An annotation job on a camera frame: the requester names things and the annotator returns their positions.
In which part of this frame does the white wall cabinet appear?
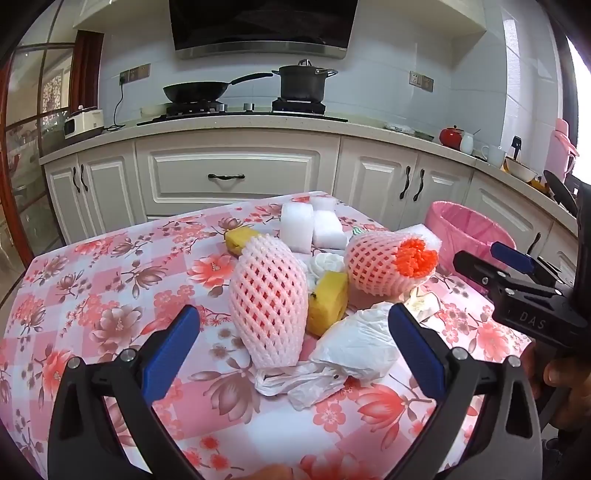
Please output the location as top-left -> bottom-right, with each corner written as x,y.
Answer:
71,0 -> 172,31
355,0 -> 488,47

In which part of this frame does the window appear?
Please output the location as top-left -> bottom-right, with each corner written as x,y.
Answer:
551,0 -> 591,158

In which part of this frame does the black wok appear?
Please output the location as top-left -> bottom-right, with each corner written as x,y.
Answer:
163,72 -> 274,104

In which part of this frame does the white cup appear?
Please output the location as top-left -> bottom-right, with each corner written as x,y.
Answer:
480,145 -> 507,168

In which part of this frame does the red enamel pot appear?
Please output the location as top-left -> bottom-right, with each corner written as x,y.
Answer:
438,124 -> 464,151

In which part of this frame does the pink thermos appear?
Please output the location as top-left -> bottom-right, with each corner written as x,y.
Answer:
544,118 -> 580,183

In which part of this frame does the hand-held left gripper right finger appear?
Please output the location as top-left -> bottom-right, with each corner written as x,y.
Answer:
388,302 -> 543,480

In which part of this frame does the pink foam net orange core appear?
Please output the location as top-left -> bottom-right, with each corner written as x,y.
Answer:
344,231 -> 438,297

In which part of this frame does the white plastic bag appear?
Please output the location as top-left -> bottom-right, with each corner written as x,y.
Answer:
253,302 -> 402,411

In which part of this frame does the white rice cooker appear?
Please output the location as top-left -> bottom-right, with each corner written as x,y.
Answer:
63,106 -> 106,140

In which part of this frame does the white paper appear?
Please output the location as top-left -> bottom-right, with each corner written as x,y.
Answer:
401,286 -> 446,321

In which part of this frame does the white cabinet door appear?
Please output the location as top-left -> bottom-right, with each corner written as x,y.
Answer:
462,173 -> 555,259
406,154 -> 474,217
333,138 -> 419,229
45,161 -> 90,243
78,143 -> 146,232

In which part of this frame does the white drawer front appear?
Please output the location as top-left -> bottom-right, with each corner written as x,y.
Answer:
135,136 -> 341,217

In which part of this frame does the brown wall socket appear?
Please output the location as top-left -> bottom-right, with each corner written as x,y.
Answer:
119,64 -> 151,85

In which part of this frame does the pink floral tablecloth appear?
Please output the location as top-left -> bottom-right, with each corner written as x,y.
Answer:
0,191 -> 536,480

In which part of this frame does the black pan on right counter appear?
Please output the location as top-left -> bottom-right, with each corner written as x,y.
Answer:
542,170 -> 579,217

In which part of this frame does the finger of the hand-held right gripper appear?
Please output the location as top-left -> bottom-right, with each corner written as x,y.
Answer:
490,241 -> 573,296
452,250 -> 523,301

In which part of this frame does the black power cable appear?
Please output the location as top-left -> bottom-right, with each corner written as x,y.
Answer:
105,80 -> 126,132

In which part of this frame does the black range hood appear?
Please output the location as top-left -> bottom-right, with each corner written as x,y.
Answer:
168,0 -> 360,61

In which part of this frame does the wooden framed glass door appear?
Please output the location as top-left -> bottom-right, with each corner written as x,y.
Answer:
0,30 -> 105,273

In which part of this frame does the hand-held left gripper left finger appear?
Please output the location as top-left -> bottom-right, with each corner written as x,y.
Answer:
47,304 -> 201,480

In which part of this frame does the black stockpot with lid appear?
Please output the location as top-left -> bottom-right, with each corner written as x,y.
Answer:
271,59 -> 339,103

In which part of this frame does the white foam sheet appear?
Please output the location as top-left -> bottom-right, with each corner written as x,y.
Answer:
392,224 -> 440,252

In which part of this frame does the black gas stove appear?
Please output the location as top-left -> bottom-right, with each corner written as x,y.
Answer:
137,99 -> 349,126

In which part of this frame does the person's right hand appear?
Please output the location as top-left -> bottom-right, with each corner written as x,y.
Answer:
522,344 -> 591,432

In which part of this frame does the knotted white cloth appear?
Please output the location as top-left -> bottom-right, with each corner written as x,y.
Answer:
311,252 -> 345,278

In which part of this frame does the plain pink foam fruit net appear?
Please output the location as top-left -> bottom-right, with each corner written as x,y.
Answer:
228,234 -> 309,370

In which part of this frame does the white bowl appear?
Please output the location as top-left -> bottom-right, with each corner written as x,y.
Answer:
503,157 -> 539,182

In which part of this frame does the pink trash bin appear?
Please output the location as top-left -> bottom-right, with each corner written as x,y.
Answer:
425,200 -> 517,296

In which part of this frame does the yellow sponge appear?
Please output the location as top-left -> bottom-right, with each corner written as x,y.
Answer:
307,271 -> 350,337
225,227 -> 264,257

